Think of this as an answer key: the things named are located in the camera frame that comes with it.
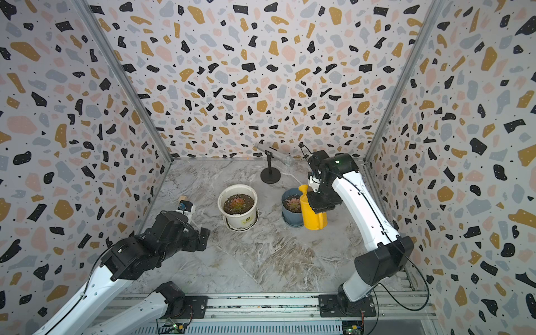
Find yellow plastic watering can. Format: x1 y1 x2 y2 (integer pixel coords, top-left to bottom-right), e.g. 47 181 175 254
299 184 328 230

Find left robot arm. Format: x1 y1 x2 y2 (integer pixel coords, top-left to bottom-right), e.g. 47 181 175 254
36 211 211 334

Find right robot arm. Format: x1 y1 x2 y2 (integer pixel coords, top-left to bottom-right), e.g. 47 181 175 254
307 150 414 308

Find succulent in blue pot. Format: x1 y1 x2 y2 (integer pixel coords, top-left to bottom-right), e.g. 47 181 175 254
284 196 302 213

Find succulent in white pot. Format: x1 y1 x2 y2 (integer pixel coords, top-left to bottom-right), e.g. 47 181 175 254
226 196 247 214

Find blue-grey plant pot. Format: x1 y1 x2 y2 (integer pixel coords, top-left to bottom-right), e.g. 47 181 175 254
281 188 304 228

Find grey microphone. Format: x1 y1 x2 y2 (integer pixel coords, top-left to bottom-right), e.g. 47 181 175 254
254 142 295 167

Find black microphone stand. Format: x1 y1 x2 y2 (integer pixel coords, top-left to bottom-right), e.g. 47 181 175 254
260 151 281 184

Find white plant pot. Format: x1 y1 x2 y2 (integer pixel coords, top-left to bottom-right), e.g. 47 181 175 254
217 184 258 232

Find white pot saucer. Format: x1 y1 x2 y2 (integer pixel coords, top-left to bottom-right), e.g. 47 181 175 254
224 210 259 232

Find left green circuit board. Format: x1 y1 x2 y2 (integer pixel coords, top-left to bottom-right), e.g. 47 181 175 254
156 322 187 334

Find green circuit board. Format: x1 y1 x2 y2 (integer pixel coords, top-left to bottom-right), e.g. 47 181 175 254
156 322 187 334
341 321 364 335

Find right green circuit board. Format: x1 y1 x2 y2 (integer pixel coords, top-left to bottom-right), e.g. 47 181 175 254
341 321 364 335

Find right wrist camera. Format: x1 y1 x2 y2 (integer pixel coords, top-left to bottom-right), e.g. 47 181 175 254
308 173 320 192

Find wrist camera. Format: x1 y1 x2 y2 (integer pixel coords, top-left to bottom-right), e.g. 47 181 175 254
176 200 195 220
308 173 320 192

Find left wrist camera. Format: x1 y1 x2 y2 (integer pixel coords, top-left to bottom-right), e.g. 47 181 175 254
176 200 195 220

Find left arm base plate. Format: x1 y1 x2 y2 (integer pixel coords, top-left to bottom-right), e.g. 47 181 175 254
164 295 209 320

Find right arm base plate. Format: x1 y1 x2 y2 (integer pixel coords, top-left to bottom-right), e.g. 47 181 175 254
318 295 377 318

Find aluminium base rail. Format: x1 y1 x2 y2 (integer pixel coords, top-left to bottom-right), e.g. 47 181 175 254
95 292 442 334

